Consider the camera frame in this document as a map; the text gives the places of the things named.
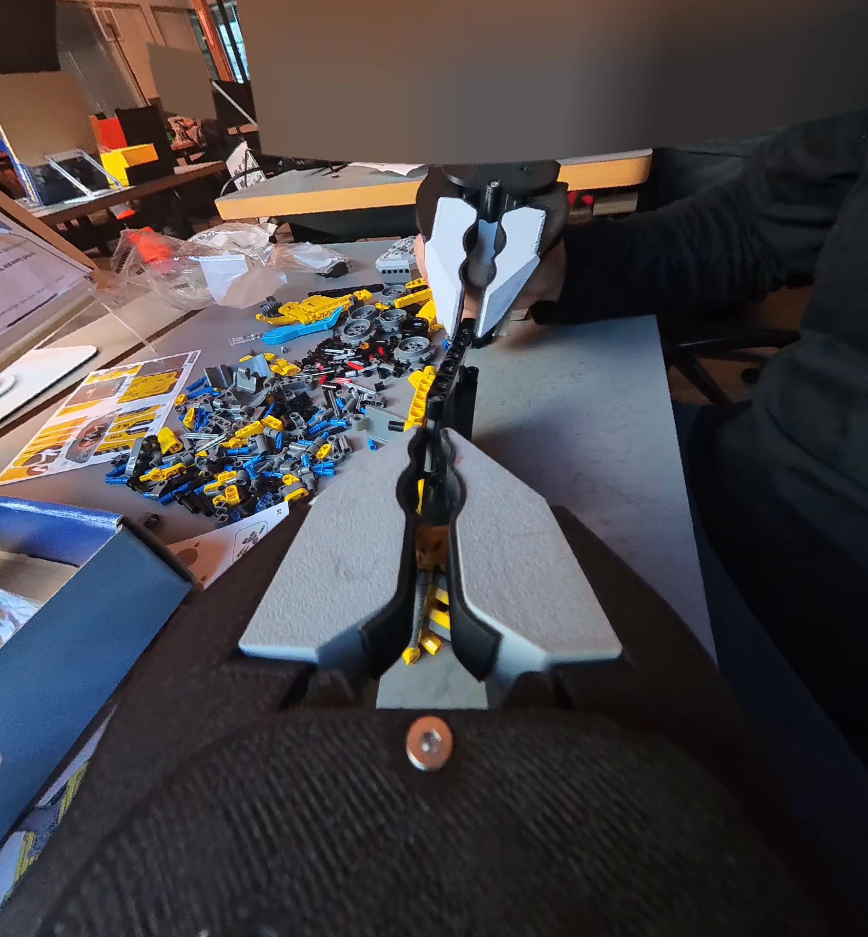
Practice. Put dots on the black office chair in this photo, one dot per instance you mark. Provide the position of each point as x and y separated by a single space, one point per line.
727 351

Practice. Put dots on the crumpled clear plastic bags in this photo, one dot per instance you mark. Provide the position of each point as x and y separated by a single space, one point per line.
229 271

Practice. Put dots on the pile of small building bricks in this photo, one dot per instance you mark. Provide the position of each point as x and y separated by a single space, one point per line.
258 439

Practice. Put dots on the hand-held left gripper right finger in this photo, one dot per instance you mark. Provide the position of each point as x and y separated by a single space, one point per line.
529 578

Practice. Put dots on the grey motor block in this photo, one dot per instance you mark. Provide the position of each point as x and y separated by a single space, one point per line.
397 260

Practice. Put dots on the yellow brick subassembly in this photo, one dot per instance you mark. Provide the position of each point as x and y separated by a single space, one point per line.
317 307

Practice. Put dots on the clear plastic rod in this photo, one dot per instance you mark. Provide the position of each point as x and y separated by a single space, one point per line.
246 337

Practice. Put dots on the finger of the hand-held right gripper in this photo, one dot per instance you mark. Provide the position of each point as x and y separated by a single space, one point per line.
445 249
518 256

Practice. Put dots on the blue cardboard kit box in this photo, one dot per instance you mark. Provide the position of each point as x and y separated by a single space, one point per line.
75 659

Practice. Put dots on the person's right forearm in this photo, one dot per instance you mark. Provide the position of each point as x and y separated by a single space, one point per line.
697 241

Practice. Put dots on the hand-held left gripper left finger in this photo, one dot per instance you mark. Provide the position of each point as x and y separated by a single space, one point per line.
324 578

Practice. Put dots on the wood-edged table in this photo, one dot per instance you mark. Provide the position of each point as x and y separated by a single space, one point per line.
331 197

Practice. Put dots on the yellow sticker sheet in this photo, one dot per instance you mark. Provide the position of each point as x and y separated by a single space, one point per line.
97 417

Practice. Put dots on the instruction booklet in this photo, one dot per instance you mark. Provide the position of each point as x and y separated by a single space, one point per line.
243 538

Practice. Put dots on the grey desk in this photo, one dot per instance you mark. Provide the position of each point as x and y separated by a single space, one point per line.
573 439

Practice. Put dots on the yellow black brick model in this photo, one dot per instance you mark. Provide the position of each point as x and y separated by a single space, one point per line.
421 395

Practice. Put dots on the person's right hand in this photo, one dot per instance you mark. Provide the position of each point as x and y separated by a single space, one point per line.
551 282

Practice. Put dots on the yellow black storage box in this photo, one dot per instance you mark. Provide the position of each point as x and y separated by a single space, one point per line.
130 157

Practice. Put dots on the person's dark clothing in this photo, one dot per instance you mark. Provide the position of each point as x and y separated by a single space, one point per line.
807 549

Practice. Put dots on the acrylic sign holder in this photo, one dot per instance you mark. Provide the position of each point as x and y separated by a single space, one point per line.
9 278

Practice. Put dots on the grey curved panel brick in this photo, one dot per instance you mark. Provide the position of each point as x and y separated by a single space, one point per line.
384 424

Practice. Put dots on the small clear acrylic stand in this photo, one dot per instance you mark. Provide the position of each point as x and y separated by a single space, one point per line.
75 172

